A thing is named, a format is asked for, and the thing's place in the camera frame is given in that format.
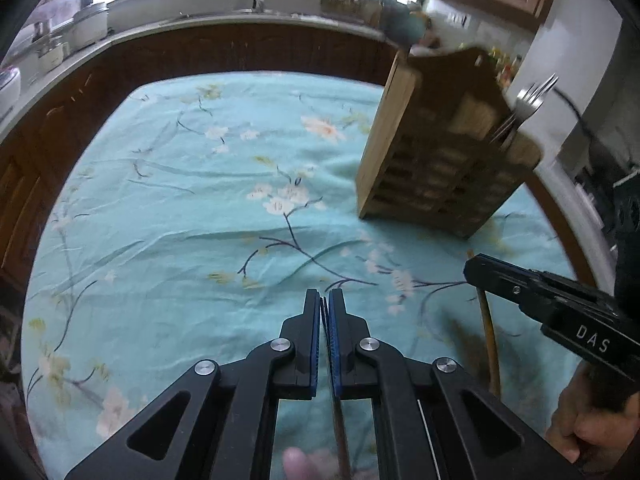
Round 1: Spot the metal fork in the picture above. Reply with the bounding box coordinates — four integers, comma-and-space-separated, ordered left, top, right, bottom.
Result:
488, 73, 559, 145

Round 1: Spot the yellow wooden chopstick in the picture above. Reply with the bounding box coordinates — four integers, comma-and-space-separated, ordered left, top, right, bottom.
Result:
466, 249, 502, 401

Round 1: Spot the wooden utensil holder box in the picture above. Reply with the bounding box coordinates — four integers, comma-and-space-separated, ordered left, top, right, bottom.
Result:
356, 48, 542, 238

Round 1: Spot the white pot with lid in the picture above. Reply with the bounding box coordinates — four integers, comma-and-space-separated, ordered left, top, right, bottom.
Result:
68, 2, 108, 52

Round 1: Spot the teal floral tablecloth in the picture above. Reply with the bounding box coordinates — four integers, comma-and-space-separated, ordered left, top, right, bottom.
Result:
22, 73, 573, 479

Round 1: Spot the spice bottle rack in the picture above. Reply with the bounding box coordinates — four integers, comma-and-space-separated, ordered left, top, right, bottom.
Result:
489, 47, 523, 89

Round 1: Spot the person's right hand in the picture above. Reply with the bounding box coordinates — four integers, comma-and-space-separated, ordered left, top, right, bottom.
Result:
546, 362, 639, 479

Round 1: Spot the red dotted chopstick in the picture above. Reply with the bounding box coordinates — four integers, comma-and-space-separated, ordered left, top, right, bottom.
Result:
332, 398, 352, 480

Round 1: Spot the white rice cooker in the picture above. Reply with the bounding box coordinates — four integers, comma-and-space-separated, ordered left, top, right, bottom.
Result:
0, 67, 22, 119

